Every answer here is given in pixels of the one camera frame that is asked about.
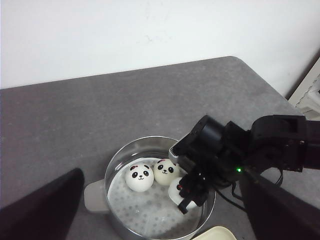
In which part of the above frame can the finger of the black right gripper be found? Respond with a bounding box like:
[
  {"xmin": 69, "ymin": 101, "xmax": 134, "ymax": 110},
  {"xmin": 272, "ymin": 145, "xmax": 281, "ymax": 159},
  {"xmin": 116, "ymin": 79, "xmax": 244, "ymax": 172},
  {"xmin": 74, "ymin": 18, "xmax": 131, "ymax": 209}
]
[{"xmin": 178, "ymin": 172, "xmax": 209, "ymax": 215}]

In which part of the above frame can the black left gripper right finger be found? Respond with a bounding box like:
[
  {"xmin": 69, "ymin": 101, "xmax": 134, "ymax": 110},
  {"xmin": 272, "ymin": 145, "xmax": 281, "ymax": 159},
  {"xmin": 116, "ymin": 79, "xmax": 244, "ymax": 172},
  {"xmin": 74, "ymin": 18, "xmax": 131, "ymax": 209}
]
[{"xmin": 239, "ymin": 171, "xmax": 320, "ymax": 240}]

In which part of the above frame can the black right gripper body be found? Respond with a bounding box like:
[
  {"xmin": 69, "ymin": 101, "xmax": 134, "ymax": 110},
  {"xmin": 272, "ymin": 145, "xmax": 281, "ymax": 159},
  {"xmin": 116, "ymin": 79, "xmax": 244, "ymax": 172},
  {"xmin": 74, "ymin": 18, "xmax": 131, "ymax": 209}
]
[{"xmin": 168, "ymin": 115, "xmax": 250, "ymax": 189}]

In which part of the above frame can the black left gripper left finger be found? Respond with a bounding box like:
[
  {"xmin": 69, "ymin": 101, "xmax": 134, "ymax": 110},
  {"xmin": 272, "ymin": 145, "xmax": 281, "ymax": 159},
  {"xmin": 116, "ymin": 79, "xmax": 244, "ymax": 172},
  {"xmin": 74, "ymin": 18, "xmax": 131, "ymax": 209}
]
[{"xmin": 0, "ymin": 168, "xmax": 85, "ymax": 240}]

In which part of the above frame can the panda bun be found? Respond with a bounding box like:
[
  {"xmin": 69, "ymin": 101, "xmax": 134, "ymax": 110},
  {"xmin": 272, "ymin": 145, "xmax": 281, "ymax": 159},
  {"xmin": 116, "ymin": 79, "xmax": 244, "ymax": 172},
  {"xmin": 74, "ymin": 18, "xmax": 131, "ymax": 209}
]
[
  {"xmin": 153, "ymin": 158, "xmax": 180, "ymax": 186},
  {"xmin": 168, "ymin": 177, "xmax": 183, "ymax": 206},
  {"xmin": 124, "ymin": 162, "xmax": 154, "ymax": 192}
]

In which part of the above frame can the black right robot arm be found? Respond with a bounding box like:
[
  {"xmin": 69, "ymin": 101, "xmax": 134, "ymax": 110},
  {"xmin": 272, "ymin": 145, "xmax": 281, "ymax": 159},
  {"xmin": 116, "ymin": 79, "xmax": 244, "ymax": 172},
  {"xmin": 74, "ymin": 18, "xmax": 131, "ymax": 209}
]
[{"xmin": 168, "ymin": 115, "xmax": 320, "ymax": 214}]

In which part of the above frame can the white perforated steamer liner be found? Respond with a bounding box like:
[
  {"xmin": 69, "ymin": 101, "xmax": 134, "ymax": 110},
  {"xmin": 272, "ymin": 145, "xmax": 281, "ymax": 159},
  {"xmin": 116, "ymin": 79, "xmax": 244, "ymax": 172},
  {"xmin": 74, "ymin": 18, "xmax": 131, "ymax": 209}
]
[{"xmin": 107, "ymin": 157, "xmax": 203, "ymax": 239}]

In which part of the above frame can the cream plastic tray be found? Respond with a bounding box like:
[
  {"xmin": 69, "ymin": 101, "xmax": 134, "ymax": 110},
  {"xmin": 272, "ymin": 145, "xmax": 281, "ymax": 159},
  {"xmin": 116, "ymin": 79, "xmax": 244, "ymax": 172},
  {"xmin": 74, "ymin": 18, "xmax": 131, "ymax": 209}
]
[{"xmin": 192, "ymin": 226, "xmax": 237, "ymax": 240}]

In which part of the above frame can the stainless steel steamer pot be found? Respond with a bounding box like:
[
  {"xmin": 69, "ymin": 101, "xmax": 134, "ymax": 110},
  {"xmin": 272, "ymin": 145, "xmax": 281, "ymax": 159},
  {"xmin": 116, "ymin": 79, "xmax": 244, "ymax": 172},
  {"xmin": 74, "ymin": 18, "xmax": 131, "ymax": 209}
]
[{"xmin": 84, "ymin": 136, "xmax": 216, "ymax": 240}]

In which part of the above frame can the white foam box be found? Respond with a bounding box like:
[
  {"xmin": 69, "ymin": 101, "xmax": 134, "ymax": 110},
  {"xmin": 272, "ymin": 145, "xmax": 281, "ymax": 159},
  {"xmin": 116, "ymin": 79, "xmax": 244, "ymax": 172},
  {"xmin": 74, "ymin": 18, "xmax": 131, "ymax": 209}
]
[{"xmin": 287, "ymin": 50, "xmax": 320, "ymax": 121}]

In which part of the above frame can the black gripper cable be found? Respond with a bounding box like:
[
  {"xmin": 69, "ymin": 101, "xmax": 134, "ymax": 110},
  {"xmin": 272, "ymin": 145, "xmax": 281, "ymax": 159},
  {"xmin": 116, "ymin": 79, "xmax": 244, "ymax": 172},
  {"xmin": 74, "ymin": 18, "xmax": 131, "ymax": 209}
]
[{"xmin": 214, "ymin": 167, "xmax": 285, "ymax": 211}]

